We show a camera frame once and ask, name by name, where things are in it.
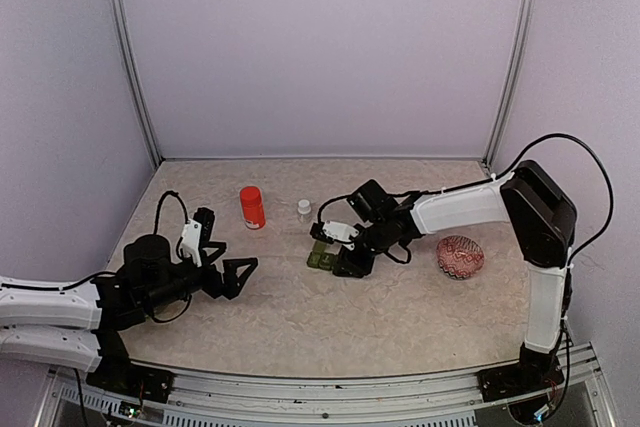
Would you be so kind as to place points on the small clear white-capped bottle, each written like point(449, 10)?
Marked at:
point(304, 211)

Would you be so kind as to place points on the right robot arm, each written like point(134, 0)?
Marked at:
point(543, 220)

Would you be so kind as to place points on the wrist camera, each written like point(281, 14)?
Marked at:
point(195, 233)
point(331, 232)

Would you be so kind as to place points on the left aluminium frame post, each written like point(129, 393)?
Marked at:
point(134, 83)

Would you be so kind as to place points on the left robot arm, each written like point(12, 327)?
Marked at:
point(78, 325)

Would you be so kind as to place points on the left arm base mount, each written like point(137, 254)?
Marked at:
point(133, 380)

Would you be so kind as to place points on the red patterned oval tin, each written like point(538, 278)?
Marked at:
point(459, 257)

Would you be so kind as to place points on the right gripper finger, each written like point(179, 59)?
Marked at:
point(355, 263)
point(323, 248)

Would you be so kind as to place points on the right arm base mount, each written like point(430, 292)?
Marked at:
point(517, 379)

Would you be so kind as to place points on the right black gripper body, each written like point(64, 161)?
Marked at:
point(378, 238)

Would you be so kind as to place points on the right aluminium frame post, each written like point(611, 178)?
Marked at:
point(508, 91)

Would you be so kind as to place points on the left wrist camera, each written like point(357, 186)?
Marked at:
point(195, 233)

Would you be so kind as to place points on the front aluminium rail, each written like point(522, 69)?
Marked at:
point(454, 398)

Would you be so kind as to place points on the aluminium frame post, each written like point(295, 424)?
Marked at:
point(134, 83)
point(508, 91)

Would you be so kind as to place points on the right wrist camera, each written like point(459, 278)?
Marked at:
point(331, 232)

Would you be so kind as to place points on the red pill bottle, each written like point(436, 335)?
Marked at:
point(252, 207)

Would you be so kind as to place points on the green weekly pill organizer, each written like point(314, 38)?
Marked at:
point(321, 262)

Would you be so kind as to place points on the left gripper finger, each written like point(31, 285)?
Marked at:
point(211, 251)
point(236, 273)

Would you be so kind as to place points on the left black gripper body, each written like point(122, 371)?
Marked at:
point(211, 285)

